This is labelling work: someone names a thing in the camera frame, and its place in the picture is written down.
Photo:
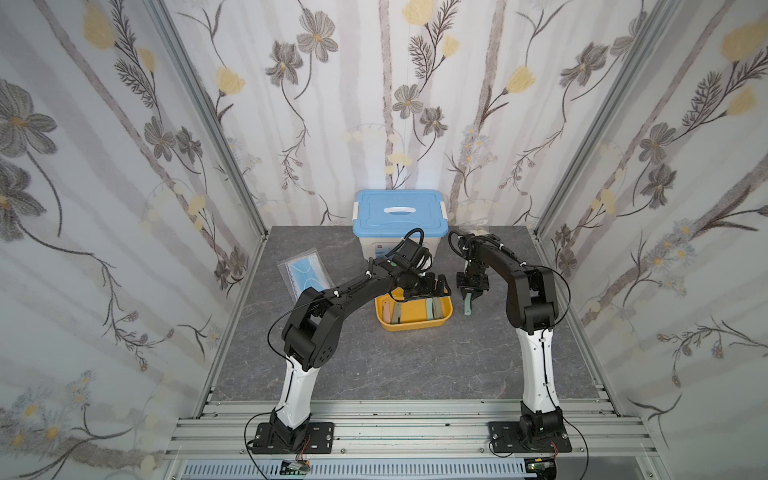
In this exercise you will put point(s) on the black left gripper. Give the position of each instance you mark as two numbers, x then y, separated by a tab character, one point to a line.
429	290

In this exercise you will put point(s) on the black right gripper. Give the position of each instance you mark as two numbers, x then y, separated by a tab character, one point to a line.
472	282

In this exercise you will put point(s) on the yellow plastic storage tray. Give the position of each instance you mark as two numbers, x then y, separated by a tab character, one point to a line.
414	313

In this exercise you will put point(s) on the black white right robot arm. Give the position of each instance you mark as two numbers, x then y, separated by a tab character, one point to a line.
532	308

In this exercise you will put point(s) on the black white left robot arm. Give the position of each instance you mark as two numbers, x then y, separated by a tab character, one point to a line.
313	329

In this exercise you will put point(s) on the pink folding fruit knife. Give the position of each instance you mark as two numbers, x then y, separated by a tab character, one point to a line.
387	311

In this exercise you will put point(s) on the blue lidded white storage box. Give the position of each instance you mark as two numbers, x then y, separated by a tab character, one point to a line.
382	217

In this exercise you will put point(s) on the clear bag of beige items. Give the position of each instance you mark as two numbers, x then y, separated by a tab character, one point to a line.
479	227

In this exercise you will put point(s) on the packaged blue face masks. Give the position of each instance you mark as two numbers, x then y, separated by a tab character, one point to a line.
302	271

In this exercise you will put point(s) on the small green circuit board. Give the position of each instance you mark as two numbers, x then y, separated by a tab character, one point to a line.
294	467

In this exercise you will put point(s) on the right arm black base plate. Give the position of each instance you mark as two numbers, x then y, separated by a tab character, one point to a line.
509	438

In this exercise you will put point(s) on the white slotted cable duct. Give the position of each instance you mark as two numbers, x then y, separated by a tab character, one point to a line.
360	469

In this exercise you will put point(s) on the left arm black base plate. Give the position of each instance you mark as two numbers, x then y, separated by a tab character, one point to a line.
308	438

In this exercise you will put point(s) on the aluminium rail frame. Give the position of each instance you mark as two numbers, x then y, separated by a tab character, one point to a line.
606	444

